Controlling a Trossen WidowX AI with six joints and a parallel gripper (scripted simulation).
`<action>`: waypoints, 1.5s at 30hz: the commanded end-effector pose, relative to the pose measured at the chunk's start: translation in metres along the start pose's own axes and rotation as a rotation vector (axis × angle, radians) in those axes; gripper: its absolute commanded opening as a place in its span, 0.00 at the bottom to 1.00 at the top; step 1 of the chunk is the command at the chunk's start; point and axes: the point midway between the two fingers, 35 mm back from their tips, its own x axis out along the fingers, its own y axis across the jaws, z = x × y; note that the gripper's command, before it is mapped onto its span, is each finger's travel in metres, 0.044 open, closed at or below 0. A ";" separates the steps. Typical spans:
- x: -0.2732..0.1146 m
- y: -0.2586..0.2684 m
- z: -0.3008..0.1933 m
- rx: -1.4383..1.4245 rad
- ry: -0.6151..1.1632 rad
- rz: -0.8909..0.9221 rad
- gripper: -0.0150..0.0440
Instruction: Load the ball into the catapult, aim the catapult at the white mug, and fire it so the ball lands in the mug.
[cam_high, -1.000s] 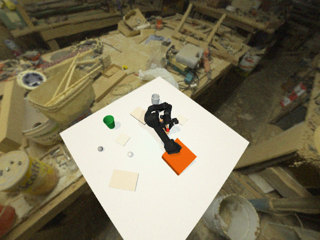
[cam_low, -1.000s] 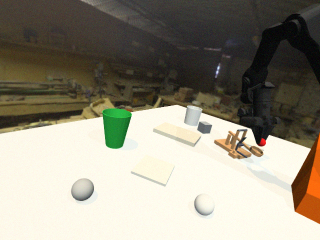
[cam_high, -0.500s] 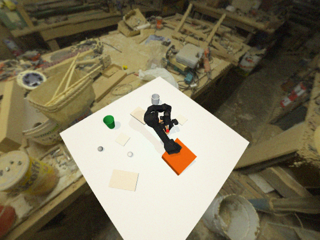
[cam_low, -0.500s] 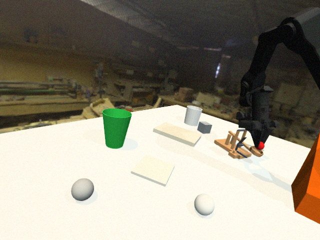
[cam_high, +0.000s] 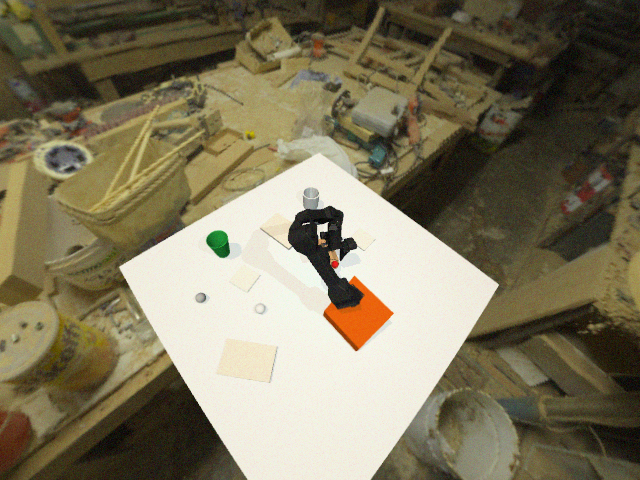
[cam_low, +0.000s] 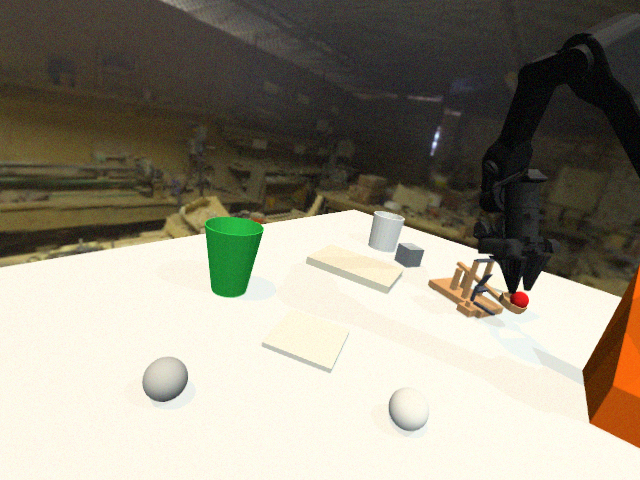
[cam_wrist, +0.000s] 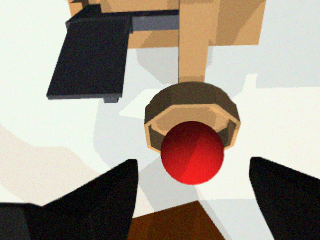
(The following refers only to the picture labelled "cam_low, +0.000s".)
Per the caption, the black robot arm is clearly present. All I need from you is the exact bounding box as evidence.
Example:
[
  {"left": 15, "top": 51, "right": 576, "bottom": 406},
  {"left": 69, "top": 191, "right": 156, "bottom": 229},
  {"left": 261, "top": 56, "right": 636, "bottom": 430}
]
[{"left": 479, "top": 12, "right": 640, "bottom": 213}]

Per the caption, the red ball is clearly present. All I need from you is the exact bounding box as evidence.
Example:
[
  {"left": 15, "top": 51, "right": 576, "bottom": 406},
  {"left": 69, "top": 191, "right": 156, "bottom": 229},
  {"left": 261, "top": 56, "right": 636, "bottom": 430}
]
[{"left": 509, "top": 292, "right": 529, "bottom": 308}]

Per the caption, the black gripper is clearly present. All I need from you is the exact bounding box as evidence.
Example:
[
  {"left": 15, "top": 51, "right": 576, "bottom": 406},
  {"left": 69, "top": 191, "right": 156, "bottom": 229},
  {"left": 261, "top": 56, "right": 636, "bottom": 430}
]
[{"left": 478, "top": 208, "right": 560, "bottom": 294}]

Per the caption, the green plastic cup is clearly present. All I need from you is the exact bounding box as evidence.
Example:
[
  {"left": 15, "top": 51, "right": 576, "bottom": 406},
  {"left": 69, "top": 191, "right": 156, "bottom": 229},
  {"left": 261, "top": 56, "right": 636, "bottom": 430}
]
[{"left": 205, "top": 217, "right": 264, "bottom": 298}]

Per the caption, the grey ball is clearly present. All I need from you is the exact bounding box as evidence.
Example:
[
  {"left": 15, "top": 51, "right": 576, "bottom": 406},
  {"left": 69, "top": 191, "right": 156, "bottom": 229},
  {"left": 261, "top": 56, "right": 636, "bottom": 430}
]
[{"left": 142, "top": 356, "right": 188, "bottom": 402}]

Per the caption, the white ball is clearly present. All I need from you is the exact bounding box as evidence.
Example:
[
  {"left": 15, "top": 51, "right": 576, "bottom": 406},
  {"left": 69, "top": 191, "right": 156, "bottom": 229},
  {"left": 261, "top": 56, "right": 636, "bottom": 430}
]
[{"left": 389, "top": 387, "right": 429, "bottom": 431}]

